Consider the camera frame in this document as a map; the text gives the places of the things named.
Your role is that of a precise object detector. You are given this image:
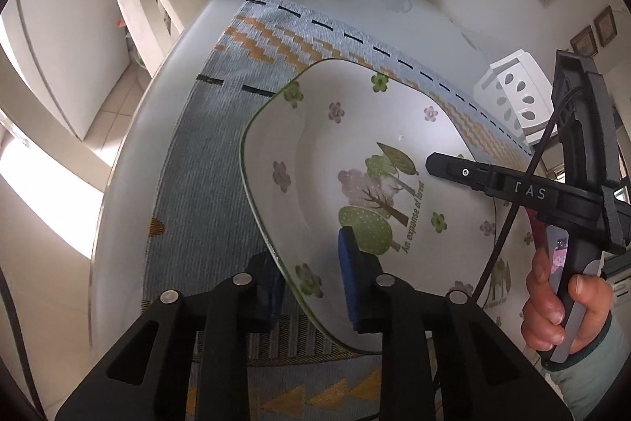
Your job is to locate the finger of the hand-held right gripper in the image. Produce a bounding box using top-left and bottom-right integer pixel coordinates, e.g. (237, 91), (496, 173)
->
(425, 151), (607, 230)

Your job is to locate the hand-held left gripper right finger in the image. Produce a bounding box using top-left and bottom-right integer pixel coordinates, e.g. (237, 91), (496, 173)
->
(338, 226), (575, 421)

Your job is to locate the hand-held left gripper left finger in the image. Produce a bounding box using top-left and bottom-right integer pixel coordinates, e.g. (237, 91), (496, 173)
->
(54, 253), (287, 421)

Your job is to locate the white tree print square plate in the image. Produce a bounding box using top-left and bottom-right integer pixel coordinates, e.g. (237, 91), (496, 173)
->
(240, 58), (498, 355)

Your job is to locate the person's right forearm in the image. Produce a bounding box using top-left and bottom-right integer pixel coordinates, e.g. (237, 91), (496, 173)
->
(542, 312), (624, 421)

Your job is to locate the person's right hand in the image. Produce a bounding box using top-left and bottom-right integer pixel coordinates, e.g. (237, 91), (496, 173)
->
(521, 248), (613, 350)

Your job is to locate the woven patterned table mat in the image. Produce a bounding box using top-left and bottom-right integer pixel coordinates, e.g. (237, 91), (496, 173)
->
(140, 0), (536, 421)

